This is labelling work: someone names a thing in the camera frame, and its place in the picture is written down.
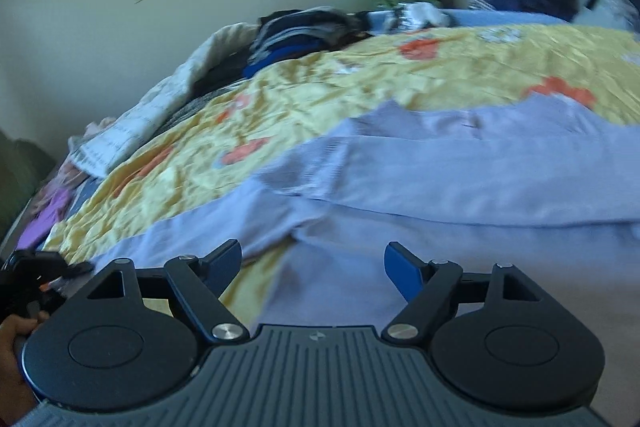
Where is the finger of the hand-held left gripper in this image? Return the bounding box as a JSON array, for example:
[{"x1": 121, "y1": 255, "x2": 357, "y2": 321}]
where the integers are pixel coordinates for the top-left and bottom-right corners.
[{"x1": 61, "y1": 261, "x2": 97, "y2": 282}]

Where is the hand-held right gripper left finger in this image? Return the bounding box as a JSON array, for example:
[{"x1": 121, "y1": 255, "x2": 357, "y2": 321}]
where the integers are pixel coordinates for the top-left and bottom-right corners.
[{"x1": 87, "y1": 238, "x2": 250, "y2": 344}]

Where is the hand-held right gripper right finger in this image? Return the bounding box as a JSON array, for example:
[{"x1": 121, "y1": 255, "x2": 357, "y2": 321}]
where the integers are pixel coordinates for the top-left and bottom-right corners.
[{"x1": 381, "y1": 242, "x2": 548, "y2": 344}]

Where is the pale lavender knit top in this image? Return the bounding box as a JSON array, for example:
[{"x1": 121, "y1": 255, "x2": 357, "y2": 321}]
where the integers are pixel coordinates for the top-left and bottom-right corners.
[{"x1": 117, "y1": 99, "x2": 640, "y2": 403}]

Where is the pile of dark folded clothes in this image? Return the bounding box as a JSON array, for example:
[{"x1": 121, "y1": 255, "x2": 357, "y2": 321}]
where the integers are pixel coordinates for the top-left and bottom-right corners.
[{"x1": 192, "y1": 7, "x2": 372, "y2": 98}]

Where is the person's left hand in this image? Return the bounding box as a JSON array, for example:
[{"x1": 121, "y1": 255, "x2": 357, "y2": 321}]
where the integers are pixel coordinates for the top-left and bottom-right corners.
[{"x1": 0, "y1": 310, "x2": 52, "y2": 419}]

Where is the purple cloth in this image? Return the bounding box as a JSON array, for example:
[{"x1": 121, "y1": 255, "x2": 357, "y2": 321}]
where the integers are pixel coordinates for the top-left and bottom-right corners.
[{"x1": 20, "y1": 186, "x2": 72, "y2": 249}]

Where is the dark green cushion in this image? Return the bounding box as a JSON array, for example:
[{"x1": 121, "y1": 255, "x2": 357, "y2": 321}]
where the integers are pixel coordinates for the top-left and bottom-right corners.
[{"x1": 0, "y1": 129, "x2": 57, "y2": 229}]

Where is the white quilted blanket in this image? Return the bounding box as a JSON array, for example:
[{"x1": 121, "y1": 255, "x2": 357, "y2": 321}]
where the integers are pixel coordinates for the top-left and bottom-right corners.
[{"x1": 69, "y1": 23, "x2": 262, "y2": 178}]

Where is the yellow floral bedsheet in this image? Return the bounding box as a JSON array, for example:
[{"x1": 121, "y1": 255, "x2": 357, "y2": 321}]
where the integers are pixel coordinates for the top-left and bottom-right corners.
[{"x1": 42, "y1": 23, "x2": 640, "y2": 323}]

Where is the black and white cloth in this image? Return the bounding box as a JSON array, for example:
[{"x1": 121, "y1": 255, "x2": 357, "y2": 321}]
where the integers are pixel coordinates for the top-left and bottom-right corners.
[{"x1": 389, "y1": 3, "x2": 457, "y2": 31}]

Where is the light blue blanket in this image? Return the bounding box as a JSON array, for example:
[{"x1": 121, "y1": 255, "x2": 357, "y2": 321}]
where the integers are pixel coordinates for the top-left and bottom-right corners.
[{"x1": 439, "y1": 8, "x2": 572, "y2": 28}]

